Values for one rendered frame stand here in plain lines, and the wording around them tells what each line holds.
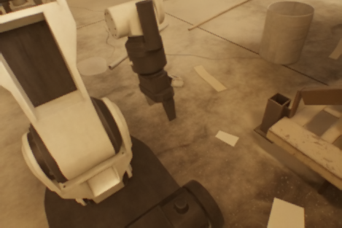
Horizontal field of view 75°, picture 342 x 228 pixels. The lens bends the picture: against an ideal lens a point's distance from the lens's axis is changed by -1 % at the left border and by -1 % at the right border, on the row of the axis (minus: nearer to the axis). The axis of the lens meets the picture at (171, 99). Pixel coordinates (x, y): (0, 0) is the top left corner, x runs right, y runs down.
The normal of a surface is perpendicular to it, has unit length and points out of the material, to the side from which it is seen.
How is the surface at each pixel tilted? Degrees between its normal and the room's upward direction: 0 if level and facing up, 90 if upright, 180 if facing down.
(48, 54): 80
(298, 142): 0
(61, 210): 0
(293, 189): 0
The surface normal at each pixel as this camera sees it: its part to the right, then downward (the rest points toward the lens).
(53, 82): 0.55, 0.37
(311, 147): -0.08, -0.75
